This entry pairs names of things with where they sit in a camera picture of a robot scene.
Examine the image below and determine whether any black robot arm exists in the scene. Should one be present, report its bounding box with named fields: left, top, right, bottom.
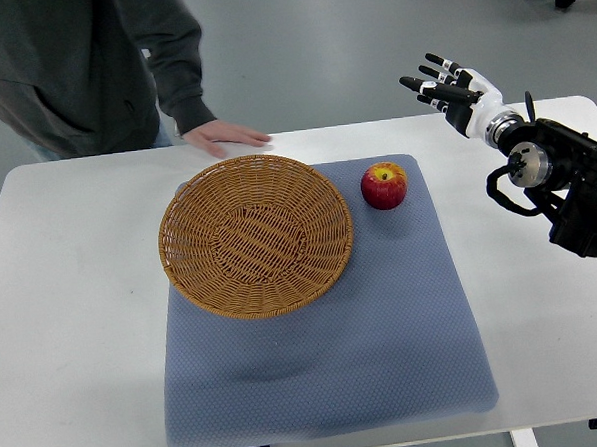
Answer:
left=486, top=93, right=597, bottom=258

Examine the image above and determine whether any blue-grey padded mat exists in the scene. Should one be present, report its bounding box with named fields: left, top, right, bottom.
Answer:
left=164, top=154, right=499, bottom=447

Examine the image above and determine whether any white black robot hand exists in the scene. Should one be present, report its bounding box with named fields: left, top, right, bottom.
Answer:
left=399, top=53, right=525, bottom=148

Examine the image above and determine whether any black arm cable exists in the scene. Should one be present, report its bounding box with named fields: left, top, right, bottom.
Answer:
left=484, top=162, right=549, bottom=221

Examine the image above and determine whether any person in grey hoodie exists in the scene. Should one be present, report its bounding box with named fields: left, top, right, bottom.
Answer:
left=0, top=0, right=214, bottom=159

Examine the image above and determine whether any person's bare hand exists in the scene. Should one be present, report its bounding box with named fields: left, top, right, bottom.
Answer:
left=181, top=120, right=272, bottom=159

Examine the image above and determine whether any woven wicker basket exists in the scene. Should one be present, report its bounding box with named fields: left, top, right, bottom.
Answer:
left=158, top=154, right=354, bottom=320

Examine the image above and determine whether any red apple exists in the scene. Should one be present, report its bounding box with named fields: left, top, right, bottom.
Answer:
left=360, top=161, right=408, bottom=210

